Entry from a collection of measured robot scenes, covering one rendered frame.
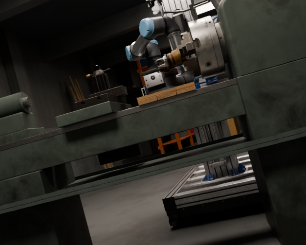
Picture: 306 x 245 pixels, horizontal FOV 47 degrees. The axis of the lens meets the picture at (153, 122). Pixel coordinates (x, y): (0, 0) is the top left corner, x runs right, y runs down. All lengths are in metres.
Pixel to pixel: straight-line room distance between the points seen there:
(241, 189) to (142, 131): 0.96
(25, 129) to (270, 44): 1.38
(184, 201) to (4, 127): 1.29
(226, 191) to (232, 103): 0.89
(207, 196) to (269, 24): 1.27
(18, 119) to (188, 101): 0.98
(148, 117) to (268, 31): 0.71
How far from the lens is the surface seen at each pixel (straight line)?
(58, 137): 1.92
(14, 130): 2.13
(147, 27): 2.25
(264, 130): 1.73
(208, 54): 1.81
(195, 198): 2.53
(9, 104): 2.16
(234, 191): 2.48
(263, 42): 1.76
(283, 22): 1.80
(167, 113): 1.77
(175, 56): 1.91
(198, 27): 1.85
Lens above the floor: 0.73
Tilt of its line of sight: 1 degrees up
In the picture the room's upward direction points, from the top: 15 degrees counter-clockwise
